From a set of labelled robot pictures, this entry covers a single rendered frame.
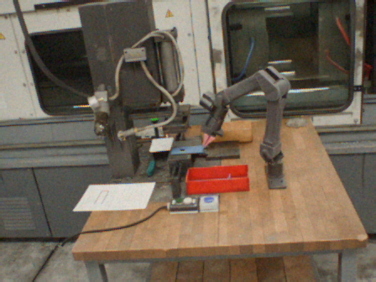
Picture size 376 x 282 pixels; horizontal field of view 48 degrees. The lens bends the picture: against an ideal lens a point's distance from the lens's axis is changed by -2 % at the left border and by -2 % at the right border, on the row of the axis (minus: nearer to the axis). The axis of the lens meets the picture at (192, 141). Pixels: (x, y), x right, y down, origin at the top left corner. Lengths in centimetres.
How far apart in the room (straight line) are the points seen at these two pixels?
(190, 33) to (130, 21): 73
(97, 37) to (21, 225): 184
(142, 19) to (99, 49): 21
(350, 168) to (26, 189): 208
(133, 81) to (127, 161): 37
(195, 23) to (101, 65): 76
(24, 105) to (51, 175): 49
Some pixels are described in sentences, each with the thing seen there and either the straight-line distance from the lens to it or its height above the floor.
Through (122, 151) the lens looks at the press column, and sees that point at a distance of 191.
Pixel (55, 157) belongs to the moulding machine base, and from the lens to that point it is 287.
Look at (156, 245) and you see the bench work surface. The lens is 148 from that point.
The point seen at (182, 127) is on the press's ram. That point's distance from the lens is 178.
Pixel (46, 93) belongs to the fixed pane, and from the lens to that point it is 277.
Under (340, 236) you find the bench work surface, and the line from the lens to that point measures 148.
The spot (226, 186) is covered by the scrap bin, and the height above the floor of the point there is 93.
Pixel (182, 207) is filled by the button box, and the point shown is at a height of 93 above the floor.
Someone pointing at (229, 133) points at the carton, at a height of 95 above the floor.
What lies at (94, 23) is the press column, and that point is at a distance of 178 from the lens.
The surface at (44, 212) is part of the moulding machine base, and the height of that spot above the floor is 29.
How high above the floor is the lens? 176
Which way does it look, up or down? 23 degrees down
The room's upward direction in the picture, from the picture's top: 7 degrees counter-clockwise
